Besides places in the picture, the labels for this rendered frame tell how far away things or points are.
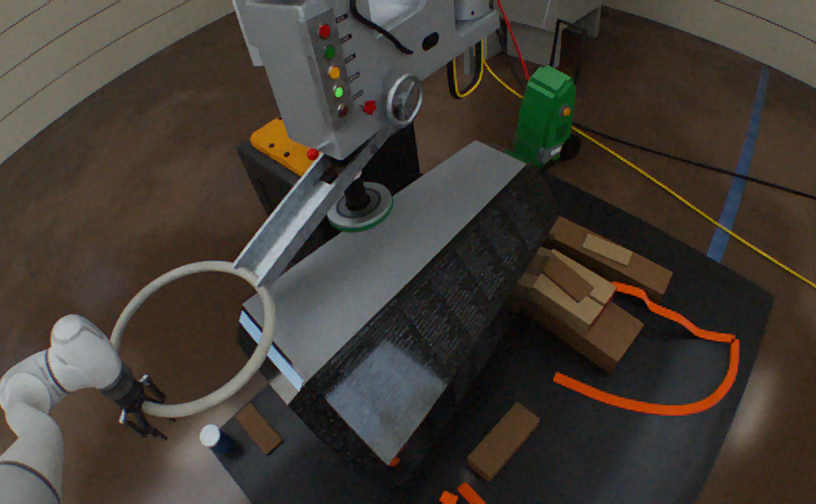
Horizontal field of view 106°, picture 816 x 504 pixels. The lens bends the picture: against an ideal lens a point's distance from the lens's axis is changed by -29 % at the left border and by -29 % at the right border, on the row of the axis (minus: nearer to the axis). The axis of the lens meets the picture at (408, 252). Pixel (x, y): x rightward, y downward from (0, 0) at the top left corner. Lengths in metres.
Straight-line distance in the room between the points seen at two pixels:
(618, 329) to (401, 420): 1.11
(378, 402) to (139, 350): 1.75
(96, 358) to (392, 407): 0.75
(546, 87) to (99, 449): 3.15
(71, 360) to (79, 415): 1.86
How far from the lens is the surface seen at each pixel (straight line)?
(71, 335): 0.90
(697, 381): 2.18
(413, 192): 1.44
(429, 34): 1.30
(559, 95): 2.60
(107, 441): 2.55
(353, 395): 1.16
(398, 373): 1.20
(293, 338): 1.19
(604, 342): 1.94
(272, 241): 1.26
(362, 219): 1.34
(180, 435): 2.26
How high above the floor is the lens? 1.79
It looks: 50 degrees down
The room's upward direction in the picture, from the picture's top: 10 degrees counter-clockwise
